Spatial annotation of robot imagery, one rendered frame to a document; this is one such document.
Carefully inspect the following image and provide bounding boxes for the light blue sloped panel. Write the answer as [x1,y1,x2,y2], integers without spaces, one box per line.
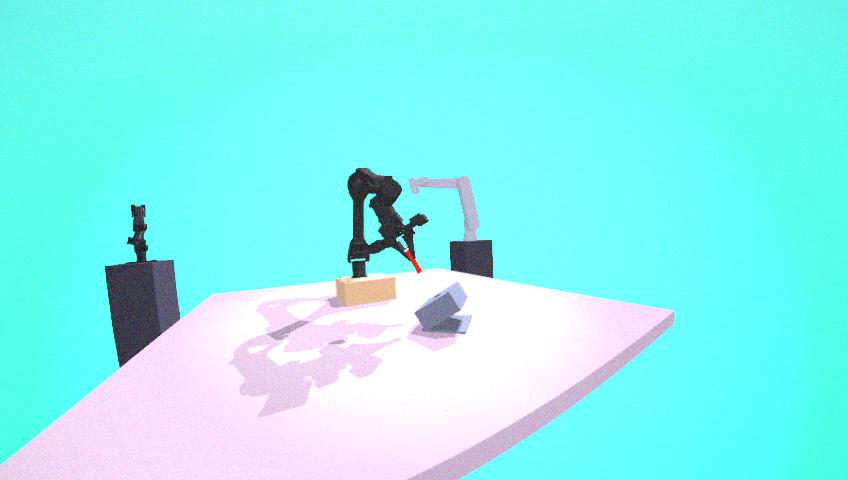
[414,282,472,334]

